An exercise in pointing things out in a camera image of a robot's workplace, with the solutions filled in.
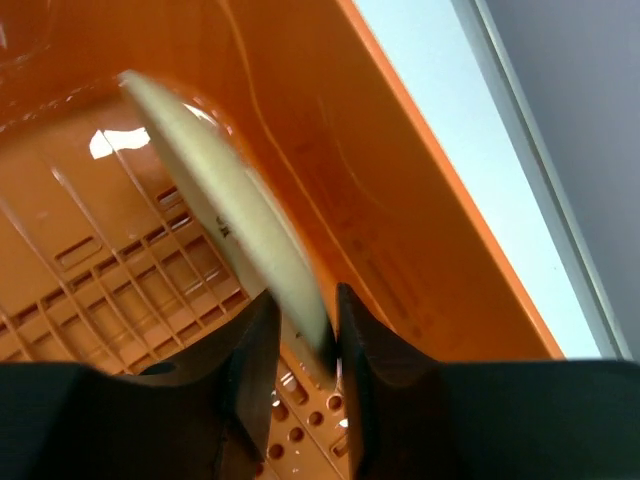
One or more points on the white plate with red marks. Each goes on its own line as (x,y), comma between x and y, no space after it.
(231,201)

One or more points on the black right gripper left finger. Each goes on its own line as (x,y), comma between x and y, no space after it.
(203,413)

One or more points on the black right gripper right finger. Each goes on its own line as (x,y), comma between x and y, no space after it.
(413,417)

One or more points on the aluminium side rail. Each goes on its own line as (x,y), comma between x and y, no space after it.
(517,116)

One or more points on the orange plastic dish rack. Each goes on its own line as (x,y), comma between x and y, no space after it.
(103,263)

